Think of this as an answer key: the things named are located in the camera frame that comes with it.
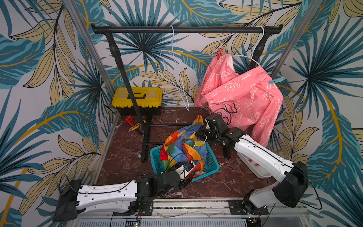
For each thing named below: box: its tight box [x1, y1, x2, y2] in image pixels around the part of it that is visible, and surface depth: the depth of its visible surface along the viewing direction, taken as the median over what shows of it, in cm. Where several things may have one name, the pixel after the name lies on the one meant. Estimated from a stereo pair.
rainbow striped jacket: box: [159, 114, 208, 177], surface depth 81 cm
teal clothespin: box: [267, 76, 286, 85], surface depth 55 cm
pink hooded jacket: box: [193, 53, 284, 149], surface depth 66 cm
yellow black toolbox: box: [111, 87, 164, 116], surface depth 105 cm
